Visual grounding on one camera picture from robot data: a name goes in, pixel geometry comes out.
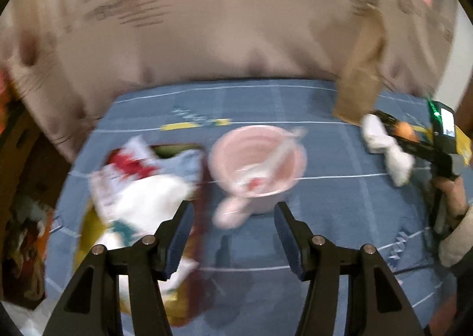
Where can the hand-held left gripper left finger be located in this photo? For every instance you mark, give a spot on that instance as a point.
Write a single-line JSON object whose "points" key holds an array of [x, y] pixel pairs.
{"points": [[179, 243]]}

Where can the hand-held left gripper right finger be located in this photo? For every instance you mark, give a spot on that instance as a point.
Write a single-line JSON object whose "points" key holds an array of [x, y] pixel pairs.
{"points": [[290, 243]]}

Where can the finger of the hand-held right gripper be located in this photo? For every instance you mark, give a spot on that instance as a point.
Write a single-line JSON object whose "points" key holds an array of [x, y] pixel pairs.
{"points": [[388, 118], [425, 151]]}

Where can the orange rubber doll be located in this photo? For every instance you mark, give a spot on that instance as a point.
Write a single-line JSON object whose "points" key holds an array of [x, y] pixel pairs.
{"points": [[405, 131]]}

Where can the white sock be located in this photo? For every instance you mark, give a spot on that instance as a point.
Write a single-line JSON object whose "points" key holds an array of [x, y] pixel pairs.
{"points": [[384, 147]]}

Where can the gold metal tin box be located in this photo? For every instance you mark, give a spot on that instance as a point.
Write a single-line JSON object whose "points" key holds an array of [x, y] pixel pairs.
{"points": [[197, 217]]}

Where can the white towel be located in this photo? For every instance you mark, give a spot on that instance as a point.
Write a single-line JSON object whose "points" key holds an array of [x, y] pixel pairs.
{"points": [[151, 199]]}

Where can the white teal-print tissue packet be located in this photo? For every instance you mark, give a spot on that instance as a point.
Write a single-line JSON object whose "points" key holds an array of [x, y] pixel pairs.
{"points": [[125, 234]]}

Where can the fuzzy blue-grey sock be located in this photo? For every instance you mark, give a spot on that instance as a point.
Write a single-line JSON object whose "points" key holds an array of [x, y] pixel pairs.
{"points": [[184, 167]]}

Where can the red and white cloth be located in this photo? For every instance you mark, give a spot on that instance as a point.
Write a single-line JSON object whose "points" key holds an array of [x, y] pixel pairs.
{"points": [[125, 162]]}

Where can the person's right forearm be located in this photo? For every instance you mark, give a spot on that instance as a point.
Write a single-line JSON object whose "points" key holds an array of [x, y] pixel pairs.
{"points": [[458, 243]]}

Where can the person's right hand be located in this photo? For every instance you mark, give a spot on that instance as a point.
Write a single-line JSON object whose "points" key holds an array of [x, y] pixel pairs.
{"points": [[452, 195]]}

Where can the yellow packet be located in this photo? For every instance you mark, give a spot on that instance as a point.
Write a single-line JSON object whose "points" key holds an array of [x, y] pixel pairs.
{"points": [[465, 143]]}

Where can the brown paper pouch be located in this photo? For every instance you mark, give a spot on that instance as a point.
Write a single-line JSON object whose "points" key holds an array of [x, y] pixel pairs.
{"points": [[362, 73]]}

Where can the blue checked bedsheet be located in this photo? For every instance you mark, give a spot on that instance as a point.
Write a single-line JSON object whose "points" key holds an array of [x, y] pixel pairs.
{"points": [[332, 210]]}

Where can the pink ceramic mug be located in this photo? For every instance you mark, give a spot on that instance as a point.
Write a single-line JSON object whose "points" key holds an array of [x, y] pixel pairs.
{"points": [[258, 195]]}

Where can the white ceramic spoon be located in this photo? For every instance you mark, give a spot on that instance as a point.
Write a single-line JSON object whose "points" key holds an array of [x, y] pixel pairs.
{"points": [[275, 158]]}

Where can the white plastic bag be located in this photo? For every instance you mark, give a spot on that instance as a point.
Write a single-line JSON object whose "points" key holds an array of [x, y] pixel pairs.
{"points": [[26, 321]]}

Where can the beige leaf-print curtain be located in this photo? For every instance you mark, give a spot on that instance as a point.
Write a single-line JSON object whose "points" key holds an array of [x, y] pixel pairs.
{"points": [[221, 44]]}

